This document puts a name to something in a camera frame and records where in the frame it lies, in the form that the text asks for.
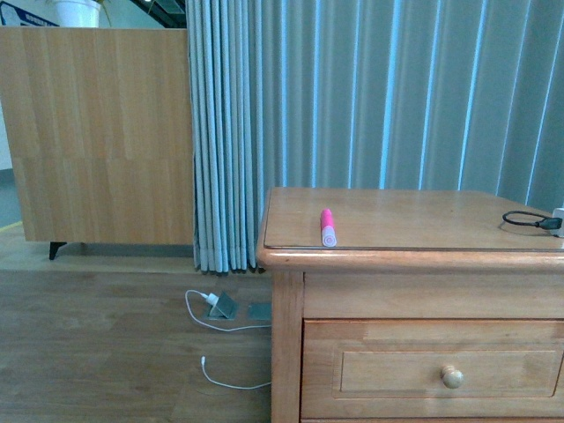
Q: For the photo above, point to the pink marker with clear cap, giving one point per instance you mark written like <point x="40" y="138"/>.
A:
<point x="328" y="232"/>

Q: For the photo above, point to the wooden nightstand drawer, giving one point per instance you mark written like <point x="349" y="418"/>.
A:
<point x="391" y="368"/>

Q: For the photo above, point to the round wooden drawer knob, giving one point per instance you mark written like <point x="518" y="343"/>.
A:
<point x="452" y="378"/>

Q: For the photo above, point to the closed metal floor socket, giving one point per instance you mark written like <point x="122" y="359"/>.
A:
<point x="259" y="311"/>

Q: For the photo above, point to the white charger plug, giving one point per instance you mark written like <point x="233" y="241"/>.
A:
<point x="211" y="298"/>

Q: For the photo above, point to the open metal floor socket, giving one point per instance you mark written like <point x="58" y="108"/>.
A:
<point x="226" y="308"/>

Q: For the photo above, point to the grey-blue pleated curtain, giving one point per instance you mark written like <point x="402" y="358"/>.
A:
<point x="454" y="95"/>

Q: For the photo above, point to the wooden nightstand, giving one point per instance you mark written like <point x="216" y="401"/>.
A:
<point x="400" y="254"/>

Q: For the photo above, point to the light wooden cabinet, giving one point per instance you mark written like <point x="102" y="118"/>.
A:
<point x="99" y="129"/>

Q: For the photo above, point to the white plant pot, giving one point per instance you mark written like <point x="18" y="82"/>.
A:
<point x="78" y="13"/>

